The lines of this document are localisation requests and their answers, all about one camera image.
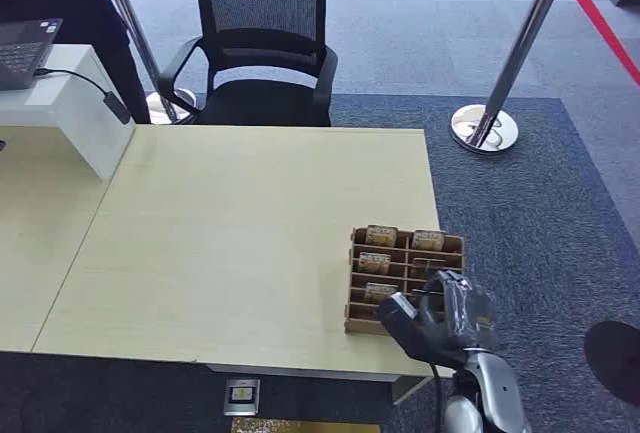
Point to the wooden slotted card holder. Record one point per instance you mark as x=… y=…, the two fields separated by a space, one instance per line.
x=360 y=314

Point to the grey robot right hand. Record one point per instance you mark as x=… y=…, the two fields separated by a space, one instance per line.
x=460 y=320

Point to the grey laptop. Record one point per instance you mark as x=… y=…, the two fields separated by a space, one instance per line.
x=23 y=52

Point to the chrome stanchion post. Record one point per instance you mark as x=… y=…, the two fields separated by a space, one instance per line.
x=520 y=46
x=130 y=19

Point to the white desk riser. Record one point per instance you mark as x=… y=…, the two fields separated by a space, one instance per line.
x=75 y=108

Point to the red barrier belt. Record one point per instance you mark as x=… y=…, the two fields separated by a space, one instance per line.
x=600 y=26

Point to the silver floor socket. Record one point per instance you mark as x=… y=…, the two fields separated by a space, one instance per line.
x=241 y=396

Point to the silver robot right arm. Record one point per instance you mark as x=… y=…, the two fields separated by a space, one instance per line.
x=495 y=393

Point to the black mesh office chair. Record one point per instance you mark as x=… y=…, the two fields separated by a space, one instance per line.
x=265 y=95

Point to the person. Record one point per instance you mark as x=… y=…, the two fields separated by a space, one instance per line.
x=95 y=12

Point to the black and pale wrist camera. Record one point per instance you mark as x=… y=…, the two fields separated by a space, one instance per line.
x=397 y=317

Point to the black round object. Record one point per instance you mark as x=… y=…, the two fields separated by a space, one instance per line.
x=615 y=360

